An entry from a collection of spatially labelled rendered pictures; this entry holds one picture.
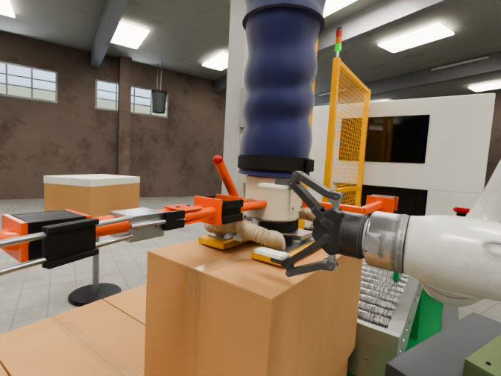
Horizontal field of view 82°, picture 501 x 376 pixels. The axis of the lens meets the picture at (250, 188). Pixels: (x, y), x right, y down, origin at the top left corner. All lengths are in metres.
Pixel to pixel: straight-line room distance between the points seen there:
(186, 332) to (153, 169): 8.79
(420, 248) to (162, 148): 9.23
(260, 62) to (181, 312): 0.67
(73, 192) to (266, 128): 1.86
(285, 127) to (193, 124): 9.16
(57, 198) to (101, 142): 6.73
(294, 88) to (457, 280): 0.58
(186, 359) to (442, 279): 0.59
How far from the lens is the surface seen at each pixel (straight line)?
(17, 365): 1.24
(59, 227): 0.41
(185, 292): 0.74
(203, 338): 0.74
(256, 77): 0.84
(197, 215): 0.60
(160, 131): 9.53
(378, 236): 0.47
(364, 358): 1.33
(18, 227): 0.45
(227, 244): 0.81
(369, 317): 1.50
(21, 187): 9.21
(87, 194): 2.35
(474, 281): 0.47
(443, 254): 0.45
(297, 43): 0.86
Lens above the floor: 1.19
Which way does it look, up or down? 5 degrees down
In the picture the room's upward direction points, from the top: 3 degrees clockwise
